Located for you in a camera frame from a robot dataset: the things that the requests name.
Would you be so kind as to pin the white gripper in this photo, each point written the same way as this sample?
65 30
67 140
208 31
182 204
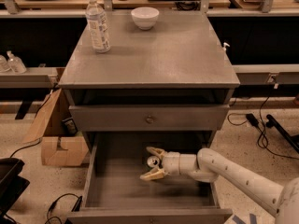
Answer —
171 163

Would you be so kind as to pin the green soda can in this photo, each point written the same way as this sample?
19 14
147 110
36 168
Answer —
153 162

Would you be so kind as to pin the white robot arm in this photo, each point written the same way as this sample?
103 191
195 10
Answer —
282 202

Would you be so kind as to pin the open grey middle drawer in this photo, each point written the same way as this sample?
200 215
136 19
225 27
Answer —
115 194

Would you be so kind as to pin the grey drawer cabinet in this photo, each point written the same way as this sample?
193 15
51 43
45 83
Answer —
179 61

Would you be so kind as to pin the closed grey top drawer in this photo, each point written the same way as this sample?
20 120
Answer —
125 118

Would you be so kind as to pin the brown cardboard box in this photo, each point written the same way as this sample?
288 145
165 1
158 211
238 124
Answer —
58 146

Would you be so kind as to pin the small white pump bottle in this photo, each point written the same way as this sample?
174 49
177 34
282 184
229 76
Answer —
225 46

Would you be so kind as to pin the white ceramic bowl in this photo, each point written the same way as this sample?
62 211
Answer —
145 17

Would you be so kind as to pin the clear plastic water bottle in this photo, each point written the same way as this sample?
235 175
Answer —
97 22

